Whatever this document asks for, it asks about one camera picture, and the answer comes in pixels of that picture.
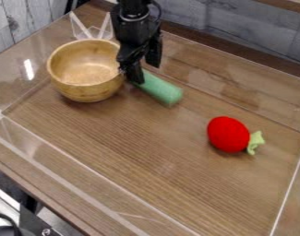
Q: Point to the red knitted strawberry toy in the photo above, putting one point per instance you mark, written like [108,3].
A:
[231,137]

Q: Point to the green rectangular stick block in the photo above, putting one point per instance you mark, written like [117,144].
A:
[160,89]

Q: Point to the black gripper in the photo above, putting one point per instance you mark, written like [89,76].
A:
[136,20]

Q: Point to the clear acrylic corner bracket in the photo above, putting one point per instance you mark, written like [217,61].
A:
[81,32]

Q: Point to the brown wooden bowl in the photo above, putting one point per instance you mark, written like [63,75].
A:
[84,70]

